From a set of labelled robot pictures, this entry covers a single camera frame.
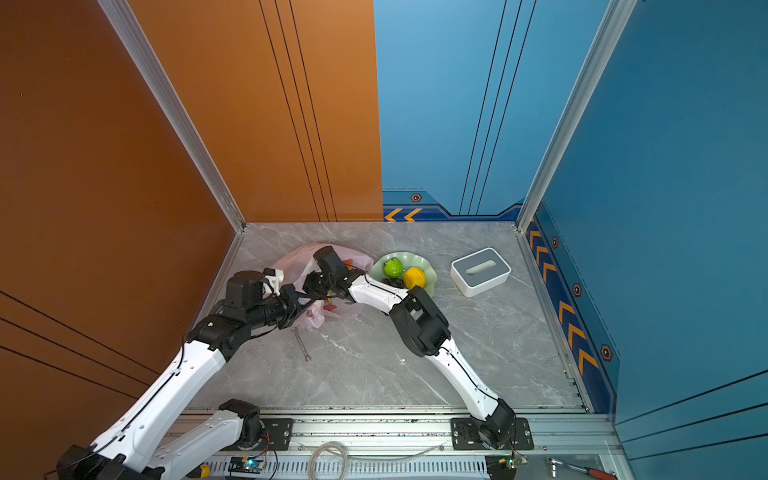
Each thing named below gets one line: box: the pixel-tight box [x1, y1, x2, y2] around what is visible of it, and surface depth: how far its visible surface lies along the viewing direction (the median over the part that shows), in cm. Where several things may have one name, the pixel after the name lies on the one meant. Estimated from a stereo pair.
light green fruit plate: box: [368, 251, 437, 297], surface depth 104 cm
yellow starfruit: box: [403, 267, 426, 290], surface depth 99 cm
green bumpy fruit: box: [382, 257, 403, 279], surface depth 101 cm
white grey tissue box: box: [450, 246, 512, 298], surface depth 104 cm
